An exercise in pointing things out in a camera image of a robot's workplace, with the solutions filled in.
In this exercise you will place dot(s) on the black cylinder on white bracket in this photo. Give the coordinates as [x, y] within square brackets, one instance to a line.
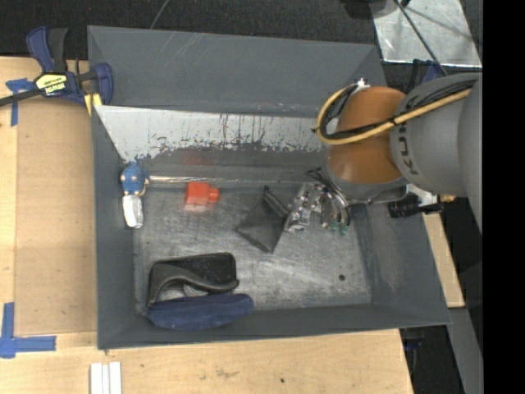
[404, 208]

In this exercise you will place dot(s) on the dark grey triangular pouch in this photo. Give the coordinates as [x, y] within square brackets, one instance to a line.
[260, 228]

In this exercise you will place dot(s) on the grey metal bin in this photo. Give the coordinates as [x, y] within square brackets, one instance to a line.
[311, 269]

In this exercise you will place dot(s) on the dark blue cloth pouch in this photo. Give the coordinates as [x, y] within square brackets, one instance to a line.
[201, 312]

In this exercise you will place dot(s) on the red plastic block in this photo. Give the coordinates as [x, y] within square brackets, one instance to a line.
[199, 195]

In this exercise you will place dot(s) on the blue-capped clear small bottle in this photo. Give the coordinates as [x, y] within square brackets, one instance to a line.
[133, 179]

